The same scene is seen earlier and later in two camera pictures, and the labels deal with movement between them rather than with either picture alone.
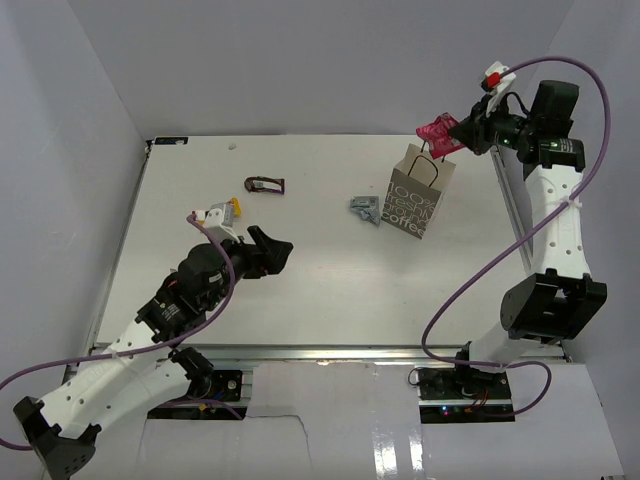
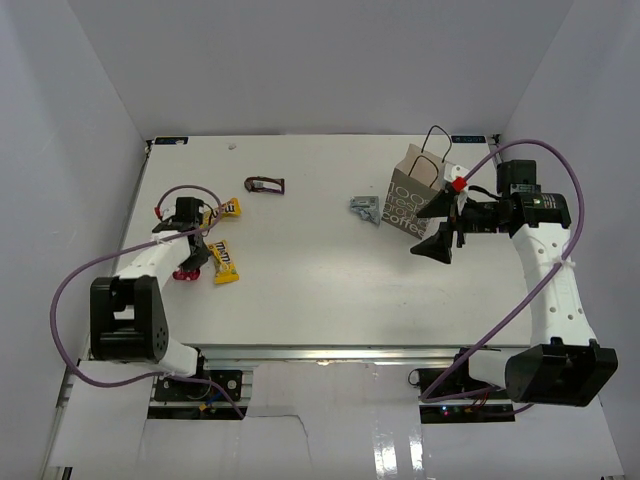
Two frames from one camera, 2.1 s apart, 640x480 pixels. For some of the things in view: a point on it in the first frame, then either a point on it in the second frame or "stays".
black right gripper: [475, 130] to [437, 246]
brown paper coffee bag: [418, 184] stays
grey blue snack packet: [367, 207] stays
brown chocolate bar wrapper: [264, 184] stays
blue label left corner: [171, 140] stays
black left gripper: [275, 253] to [191, 263]
